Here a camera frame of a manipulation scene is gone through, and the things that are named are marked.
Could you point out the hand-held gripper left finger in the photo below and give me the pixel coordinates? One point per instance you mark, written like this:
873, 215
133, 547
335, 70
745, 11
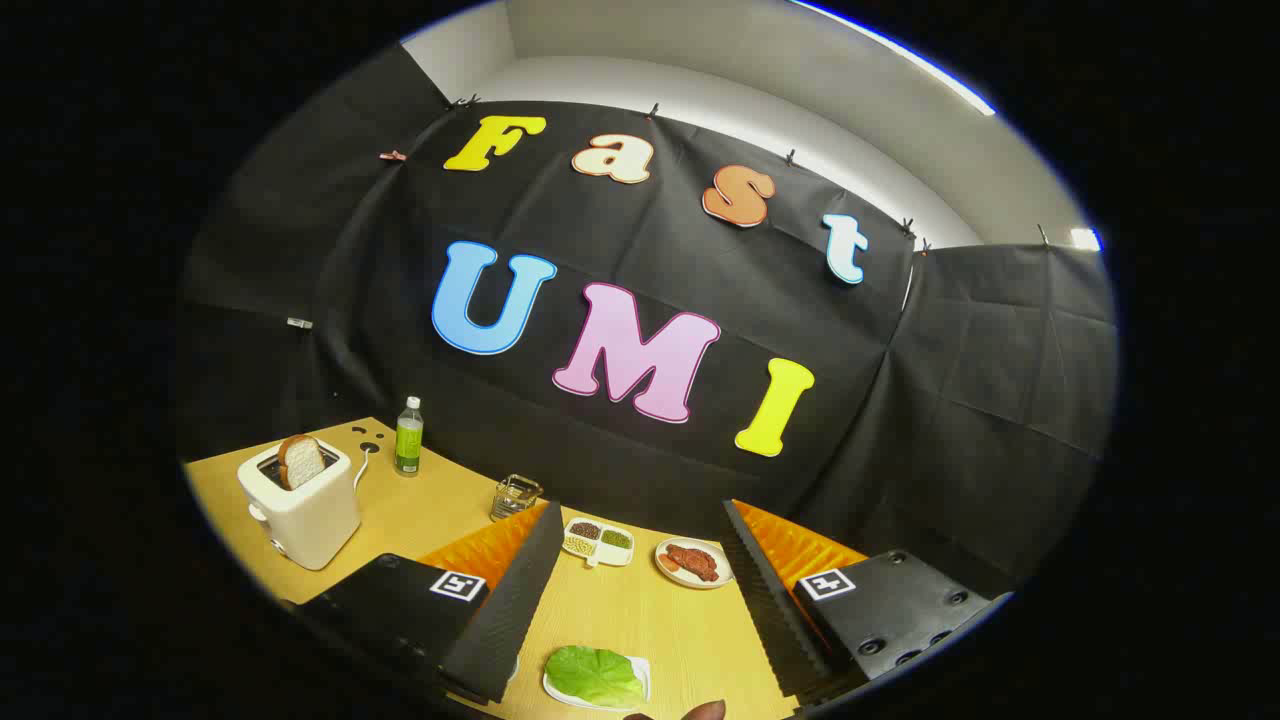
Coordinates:
510, 610

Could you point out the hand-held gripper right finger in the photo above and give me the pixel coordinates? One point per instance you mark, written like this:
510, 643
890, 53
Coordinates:
770, 610

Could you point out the green lettuce leaf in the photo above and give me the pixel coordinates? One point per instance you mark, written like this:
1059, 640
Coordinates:
595, 675

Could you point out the brown crust bread slice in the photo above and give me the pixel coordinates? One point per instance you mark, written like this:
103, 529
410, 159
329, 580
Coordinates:
303, 462

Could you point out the red meat piece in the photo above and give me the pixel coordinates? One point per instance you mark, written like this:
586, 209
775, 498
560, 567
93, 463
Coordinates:
692, 562

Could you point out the round white meat plate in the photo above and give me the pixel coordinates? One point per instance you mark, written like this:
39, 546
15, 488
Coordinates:
672, 575

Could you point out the white divided bean dish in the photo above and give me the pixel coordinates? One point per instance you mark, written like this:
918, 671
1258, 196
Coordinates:
598, 549

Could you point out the white square plate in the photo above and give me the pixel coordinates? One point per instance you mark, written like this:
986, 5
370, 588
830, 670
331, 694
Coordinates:
643, 680

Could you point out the green label plastic bottle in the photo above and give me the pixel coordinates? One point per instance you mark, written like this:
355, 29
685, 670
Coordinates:
409, 445

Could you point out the white toaster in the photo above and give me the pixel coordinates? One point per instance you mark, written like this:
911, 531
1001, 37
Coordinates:
310, 510

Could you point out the black backdrop cloth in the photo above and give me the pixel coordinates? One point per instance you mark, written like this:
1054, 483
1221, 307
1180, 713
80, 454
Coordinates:
640, 240

